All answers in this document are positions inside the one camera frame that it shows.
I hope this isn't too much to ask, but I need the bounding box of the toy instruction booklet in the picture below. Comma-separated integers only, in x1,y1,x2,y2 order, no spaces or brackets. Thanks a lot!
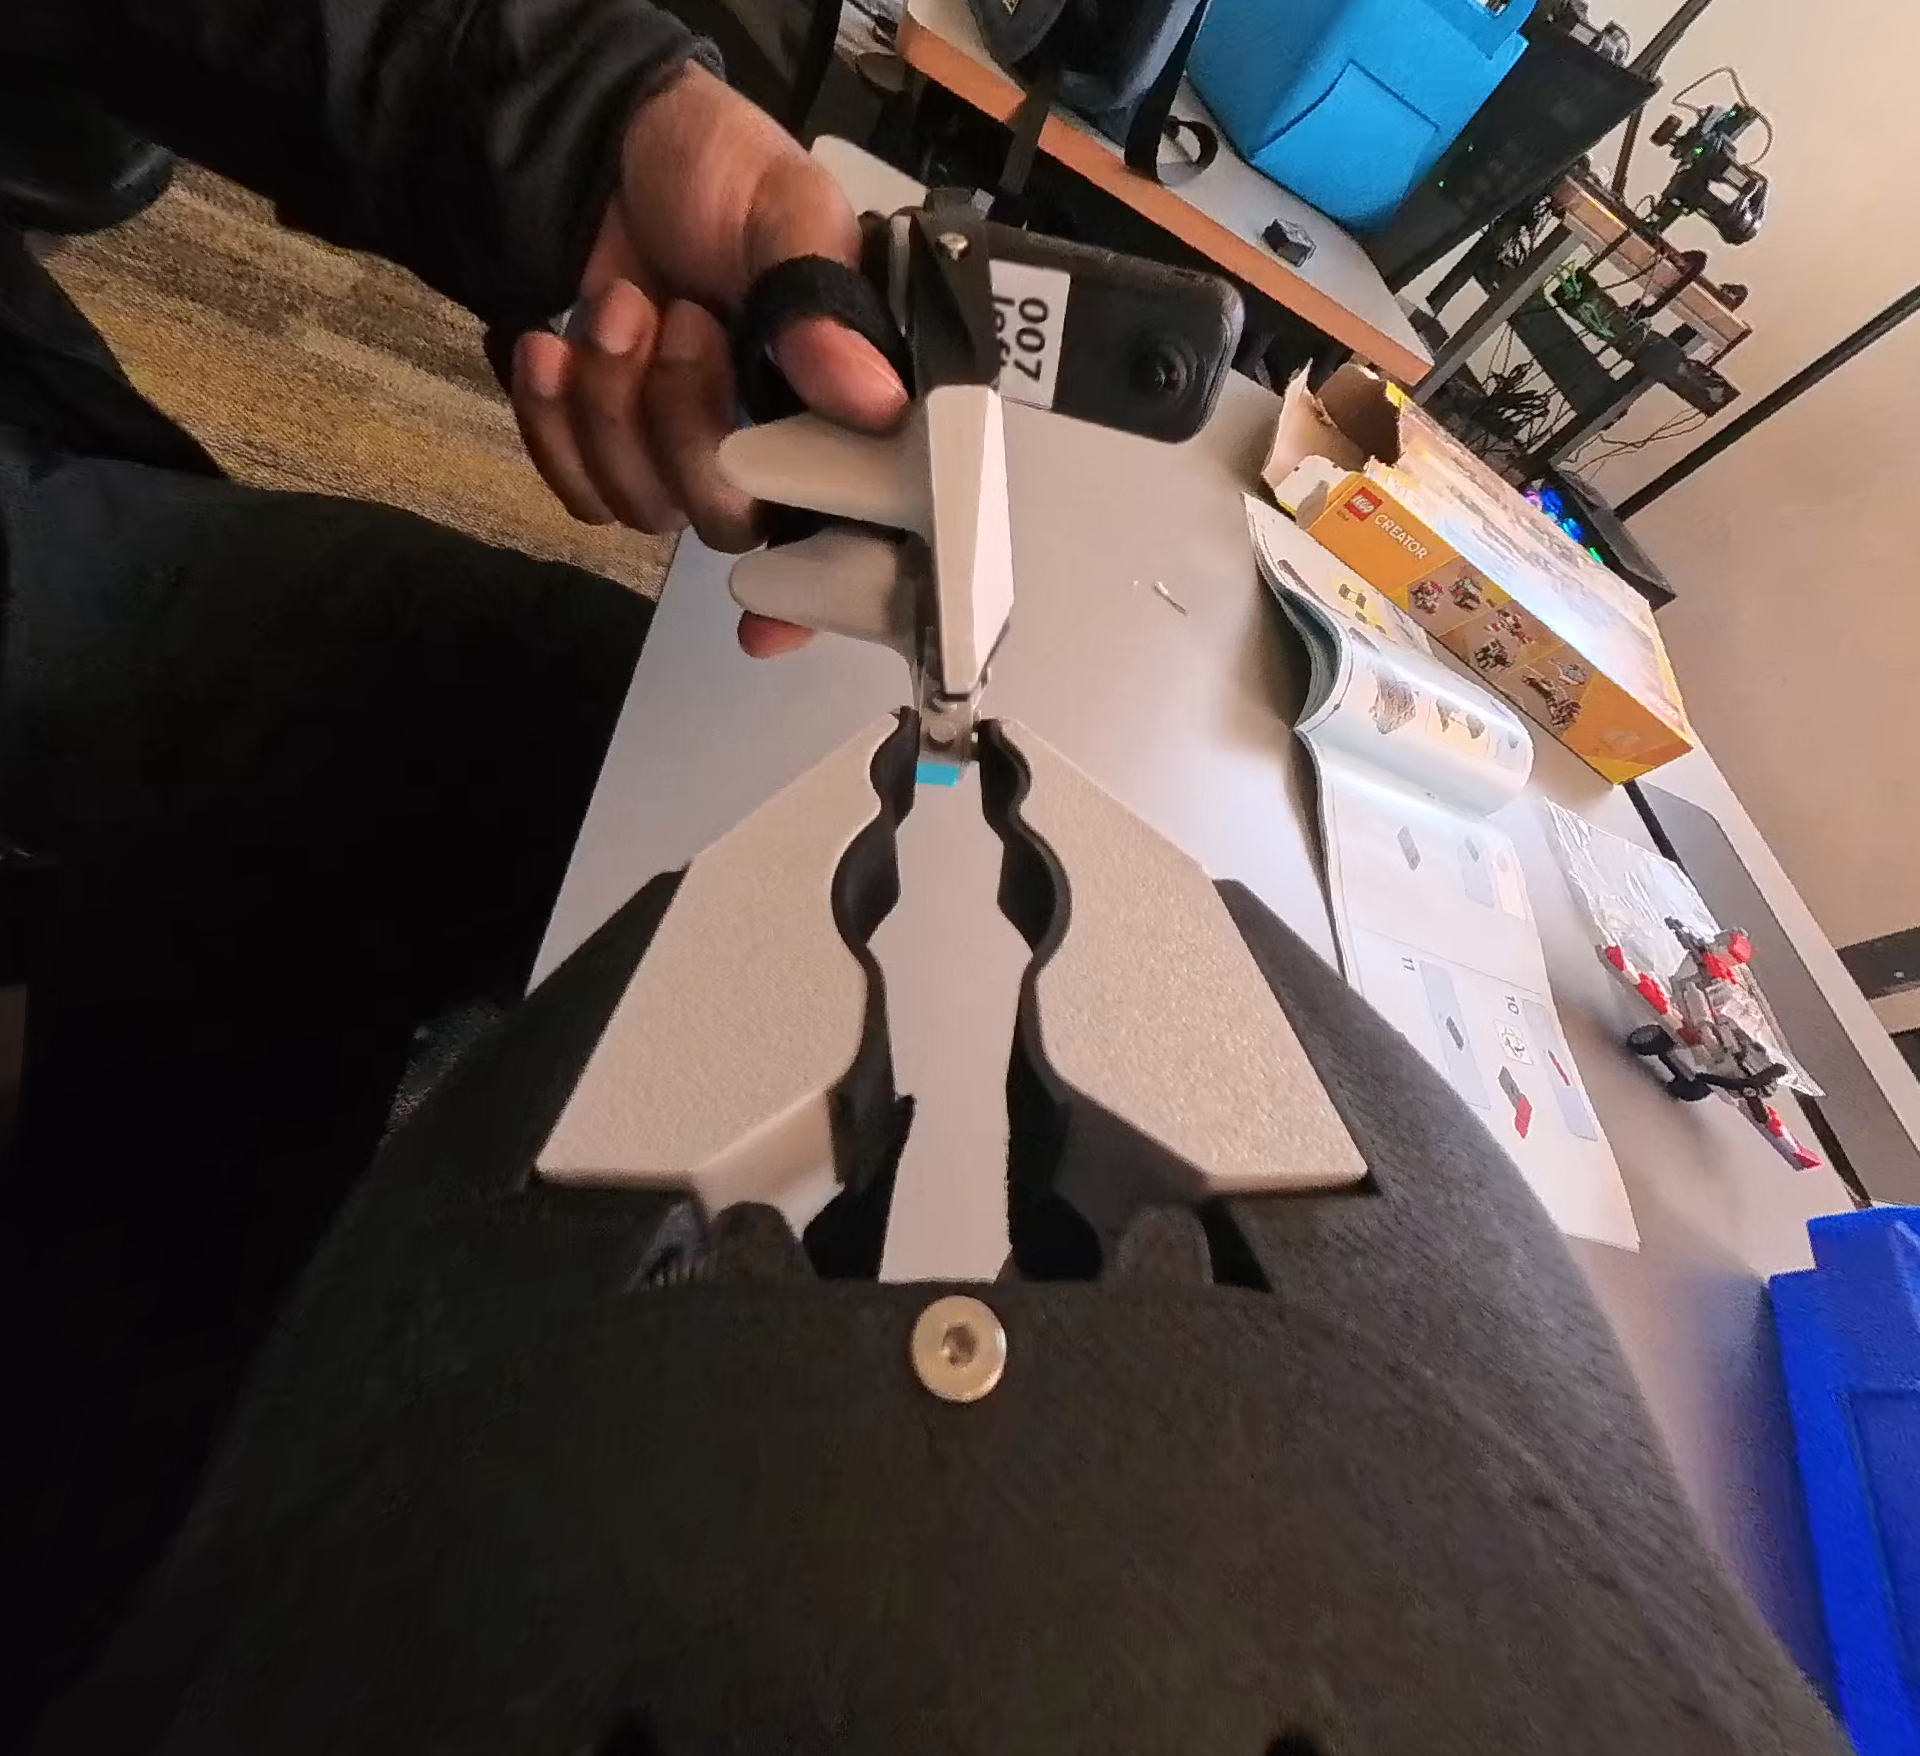
1243,494,1645,1251

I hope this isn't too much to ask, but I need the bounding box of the yellow toy box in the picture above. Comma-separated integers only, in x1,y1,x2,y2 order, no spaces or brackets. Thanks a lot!
1259,359,1697,785

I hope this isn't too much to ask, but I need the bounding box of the grey desk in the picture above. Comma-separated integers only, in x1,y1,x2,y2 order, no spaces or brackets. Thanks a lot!
524,131,1920,1756

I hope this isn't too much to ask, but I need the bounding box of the black camera rig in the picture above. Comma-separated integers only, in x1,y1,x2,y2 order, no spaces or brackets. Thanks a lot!
1645,66,1774,247

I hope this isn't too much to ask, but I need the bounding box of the person's lap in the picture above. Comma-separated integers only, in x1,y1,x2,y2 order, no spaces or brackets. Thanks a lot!
0,435,670,1756

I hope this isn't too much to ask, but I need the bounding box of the wood-edged table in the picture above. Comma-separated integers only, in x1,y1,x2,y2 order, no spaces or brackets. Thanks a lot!
894,0,1443,384

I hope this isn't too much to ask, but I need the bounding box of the black computer case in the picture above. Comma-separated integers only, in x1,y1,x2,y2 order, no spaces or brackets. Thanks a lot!
1519,463,1680,607

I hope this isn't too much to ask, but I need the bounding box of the person's left forearm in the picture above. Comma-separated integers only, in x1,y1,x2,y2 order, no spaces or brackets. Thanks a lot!
0,0,728,340

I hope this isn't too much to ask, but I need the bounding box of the red grey toy model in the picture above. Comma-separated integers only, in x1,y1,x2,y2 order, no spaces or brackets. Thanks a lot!
1592,923,1825,1177

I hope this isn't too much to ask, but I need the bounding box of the equipment shelf with cables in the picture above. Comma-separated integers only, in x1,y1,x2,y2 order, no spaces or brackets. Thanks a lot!
1422,173,1757,471

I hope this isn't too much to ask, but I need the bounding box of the blue plastic bin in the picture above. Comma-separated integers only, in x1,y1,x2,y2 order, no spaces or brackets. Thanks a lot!
1765,1208,1920,1756

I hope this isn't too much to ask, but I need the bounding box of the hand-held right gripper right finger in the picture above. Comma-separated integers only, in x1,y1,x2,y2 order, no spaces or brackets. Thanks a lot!
975,717,1374,1275

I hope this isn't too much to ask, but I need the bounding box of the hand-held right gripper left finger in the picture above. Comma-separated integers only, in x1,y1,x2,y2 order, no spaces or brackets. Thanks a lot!
533,703,921,1248

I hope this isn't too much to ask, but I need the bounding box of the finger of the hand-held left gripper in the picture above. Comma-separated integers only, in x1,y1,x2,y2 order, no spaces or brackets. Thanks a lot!
912,384,1022,753

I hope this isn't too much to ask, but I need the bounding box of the blue felt bag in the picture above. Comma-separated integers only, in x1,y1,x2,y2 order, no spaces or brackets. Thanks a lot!
1185,0,1547,237

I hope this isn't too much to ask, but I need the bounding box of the clear plastic bag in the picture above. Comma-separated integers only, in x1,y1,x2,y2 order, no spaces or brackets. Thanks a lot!
1545,799,1825,1100

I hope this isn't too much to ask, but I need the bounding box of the black monitor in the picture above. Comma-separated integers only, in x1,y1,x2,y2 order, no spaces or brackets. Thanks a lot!
1357,21,1662,294

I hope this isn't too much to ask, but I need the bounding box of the person's left hand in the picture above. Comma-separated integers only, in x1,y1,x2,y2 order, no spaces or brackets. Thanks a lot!
512,60,917,660

